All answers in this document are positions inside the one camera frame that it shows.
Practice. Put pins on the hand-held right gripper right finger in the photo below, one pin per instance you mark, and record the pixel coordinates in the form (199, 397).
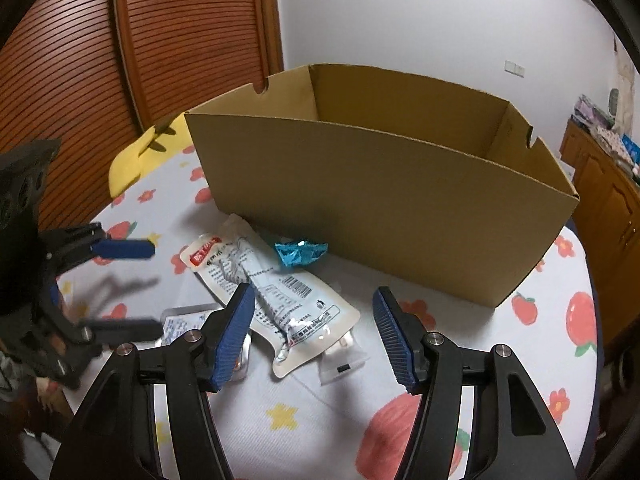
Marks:
(395, 340)

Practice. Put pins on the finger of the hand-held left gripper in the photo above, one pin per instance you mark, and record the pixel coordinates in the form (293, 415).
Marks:
(125, 249)
(125, 329)

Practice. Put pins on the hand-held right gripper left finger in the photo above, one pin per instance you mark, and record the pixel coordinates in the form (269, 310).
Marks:
(232, 340)

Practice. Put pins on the small translucent white packet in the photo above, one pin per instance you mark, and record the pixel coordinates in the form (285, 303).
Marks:
(345, 360)

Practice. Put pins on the small silver blue-print packet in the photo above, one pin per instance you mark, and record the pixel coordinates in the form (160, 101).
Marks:
(180, 322)

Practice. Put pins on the white red-label snack packet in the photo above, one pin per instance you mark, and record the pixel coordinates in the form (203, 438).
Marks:
(295, 310)

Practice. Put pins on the blue candy wrapper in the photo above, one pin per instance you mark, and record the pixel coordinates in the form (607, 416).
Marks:
(300, 254)

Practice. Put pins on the brown cardboard box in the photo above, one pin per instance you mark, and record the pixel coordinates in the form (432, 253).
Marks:
(380, 200)

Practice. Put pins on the yellow plush pillow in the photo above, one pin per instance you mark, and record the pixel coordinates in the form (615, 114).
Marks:
(132, 160)

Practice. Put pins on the wooden louvred wardrobe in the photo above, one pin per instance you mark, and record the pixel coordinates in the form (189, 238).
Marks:
(100, 60)

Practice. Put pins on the wooden sideboard cabinet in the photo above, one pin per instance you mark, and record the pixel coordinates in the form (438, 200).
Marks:
(605, 220)

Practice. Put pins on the pile of folded clothes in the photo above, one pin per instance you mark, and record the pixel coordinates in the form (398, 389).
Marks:
(607, 130)

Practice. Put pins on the small grey desk fan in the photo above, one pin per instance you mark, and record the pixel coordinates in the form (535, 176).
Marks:
(615, 102)

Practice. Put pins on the cream curtain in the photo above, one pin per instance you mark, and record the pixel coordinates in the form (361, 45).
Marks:
(624, 80)

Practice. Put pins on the white wall switch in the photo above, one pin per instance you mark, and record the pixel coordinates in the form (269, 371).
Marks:
(514, 68)

